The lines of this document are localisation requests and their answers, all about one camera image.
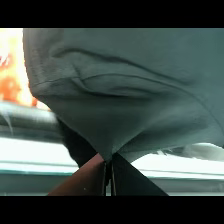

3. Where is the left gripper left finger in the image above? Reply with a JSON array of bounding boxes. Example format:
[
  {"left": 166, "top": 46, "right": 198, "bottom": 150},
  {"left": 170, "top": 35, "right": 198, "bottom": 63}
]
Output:
[{"left": 47, "top": 152, "right": 108, "bottom": 197}]

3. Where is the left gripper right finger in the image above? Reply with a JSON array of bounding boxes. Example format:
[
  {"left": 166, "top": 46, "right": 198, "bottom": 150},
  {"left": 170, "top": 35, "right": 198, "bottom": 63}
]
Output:
[{"left": 110, "top": 152, "right": 170, "bottom": 197}]

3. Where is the black garment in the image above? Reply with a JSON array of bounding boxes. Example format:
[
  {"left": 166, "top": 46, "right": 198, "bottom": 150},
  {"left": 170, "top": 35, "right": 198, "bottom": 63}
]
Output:
[{"left": 22, "top": 28, "right": 224, "bottom": 168}]

